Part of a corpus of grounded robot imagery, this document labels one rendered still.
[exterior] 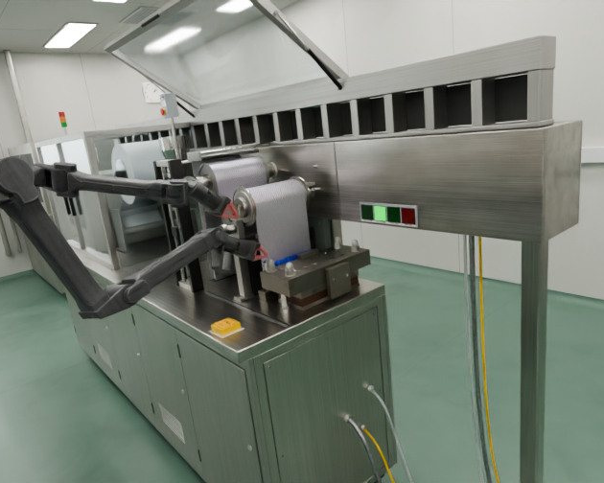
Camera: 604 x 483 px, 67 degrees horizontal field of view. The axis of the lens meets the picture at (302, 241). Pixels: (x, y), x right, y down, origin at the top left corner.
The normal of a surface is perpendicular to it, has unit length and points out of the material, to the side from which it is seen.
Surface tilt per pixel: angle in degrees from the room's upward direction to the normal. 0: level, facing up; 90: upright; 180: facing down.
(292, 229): 90
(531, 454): 90
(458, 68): 90
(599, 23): 90
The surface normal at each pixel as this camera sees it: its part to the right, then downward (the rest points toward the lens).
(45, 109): 0.64, 0.12
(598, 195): -0.76, 0.24
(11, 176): 0.84, -0.10
